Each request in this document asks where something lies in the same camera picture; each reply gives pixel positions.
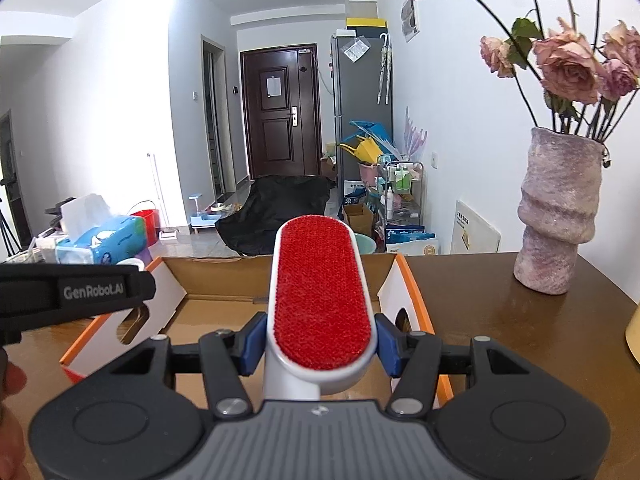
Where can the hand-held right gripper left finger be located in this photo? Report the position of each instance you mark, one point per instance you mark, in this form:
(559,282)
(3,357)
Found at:
(252,345)

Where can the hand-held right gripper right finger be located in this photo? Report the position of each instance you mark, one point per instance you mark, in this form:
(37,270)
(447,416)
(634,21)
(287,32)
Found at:
(389,345)

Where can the orange-edged cardboard box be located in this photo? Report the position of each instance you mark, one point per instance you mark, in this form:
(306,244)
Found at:
(220,280)

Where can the red and white lint brush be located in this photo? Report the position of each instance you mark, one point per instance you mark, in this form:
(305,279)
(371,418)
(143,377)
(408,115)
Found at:
(320,300)

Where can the person's left hand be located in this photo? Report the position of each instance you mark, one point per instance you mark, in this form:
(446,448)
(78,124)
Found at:
(15,380)

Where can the blue tissue pack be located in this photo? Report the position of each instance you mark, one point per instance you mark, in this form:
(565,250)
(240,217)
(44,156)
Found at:
(105,242)

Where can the black tripod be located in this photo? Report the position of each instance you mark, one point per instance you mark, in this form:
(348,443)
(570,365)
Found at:
(7,230)

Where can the red bucket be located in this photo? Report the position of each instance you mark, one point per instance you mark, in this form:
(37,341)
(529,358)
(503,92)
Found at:
(146,222)

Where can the green basin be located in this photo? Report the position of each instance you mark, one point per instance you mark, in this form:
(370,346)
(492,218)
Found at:
(367,245)

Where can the blue printed bag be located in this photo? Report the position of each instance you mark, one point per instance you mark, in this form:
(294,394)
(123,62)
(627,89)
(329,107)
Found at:
(410,242)

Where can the white mop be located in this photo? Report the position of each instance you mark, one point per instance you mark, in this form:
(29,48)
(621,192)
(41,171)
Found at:
(159,195)

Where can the small brown cardboard box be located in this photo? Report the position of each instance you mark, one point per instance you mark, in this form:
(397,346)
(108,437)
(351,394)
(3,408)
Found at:
(357,219)

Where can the white and blue pet feeder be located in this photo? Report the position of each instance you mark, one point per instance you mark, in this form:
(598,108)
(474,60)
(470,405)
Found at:
(202,217)

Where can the black folding chair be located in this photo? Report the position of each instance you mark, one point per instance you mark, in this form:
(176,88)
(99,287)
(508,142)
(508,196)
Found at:
(280,205)

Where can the white board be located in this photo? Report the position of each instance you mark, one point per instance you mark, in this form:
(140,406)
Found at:
(475,230)

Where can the metal trolley rack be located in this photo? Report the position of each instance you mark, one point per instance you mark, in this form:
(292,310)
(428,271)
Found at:
(402,195)

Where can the pink plastic bucket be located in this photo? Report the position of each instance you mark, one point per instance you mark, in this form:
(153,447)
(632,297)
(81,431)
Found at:
(369,175)

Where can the blue and yellow cleaning tools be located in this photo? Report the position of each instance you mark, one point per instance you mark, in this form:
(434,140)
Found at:
(367,140)

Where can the pink textured vase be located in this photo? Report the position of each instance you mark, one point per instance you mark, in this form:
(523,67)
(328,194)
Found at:
(557,220)

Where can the purple feather decoration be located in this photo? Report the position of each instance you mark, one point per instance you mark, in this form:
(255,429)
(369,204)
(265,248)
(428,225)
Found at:
(416,135)

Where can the dark brown door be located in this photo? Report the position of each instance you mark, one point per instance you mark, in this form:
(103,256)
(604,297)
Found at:
(280,120)

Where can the grey refrigerator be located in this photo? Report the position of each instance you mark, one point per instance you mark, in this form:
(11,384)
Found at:
(357,100)

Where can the white folded umbrella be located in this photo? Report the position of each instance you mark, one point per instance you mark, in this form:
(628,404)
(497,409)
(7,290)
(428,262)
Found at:
(384,70)

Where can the clear plastic bag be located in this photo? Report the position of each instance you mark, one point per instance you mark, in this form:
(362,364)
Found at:
(356,49)

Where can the yellow box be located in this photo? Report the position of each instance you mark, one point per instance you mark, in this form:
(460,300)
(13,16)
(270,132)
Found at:
(366,23)

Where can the dried pink rose bouquet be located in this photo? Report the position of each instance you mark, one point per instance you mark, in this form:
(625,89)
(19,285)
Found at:
(570,65)

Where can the white wall socket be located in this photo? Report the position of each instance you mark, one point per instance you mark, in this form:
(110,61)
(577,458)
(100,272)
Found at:
(435,161)

